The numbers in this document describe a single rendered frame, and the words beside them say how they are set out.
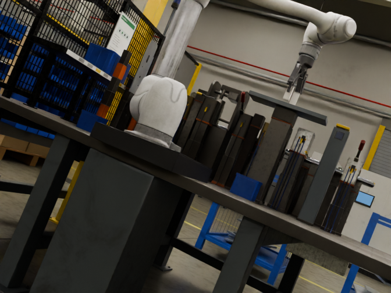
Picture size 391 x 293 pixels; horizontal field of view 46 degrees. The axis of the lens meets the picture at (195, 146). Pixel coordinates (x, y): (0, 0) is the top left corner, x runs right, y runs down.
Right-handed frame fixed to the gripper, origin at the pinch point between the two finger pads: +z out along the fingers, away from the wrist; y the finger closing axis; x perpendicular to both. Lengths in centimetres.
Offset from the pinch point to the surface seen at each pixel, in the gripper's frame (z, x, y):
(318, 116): 4.9, -16.2, -2.5
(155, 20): -40, 140, 56
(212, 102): 13.7, 34.6, -4.8
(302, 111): 5.3, -9.0, -3.9
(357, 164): 16.6, -34.4, 20.7
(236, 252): 66, -23, -52
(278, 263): 97, 32, 202
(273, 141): 21.7, -1.1, -2.1
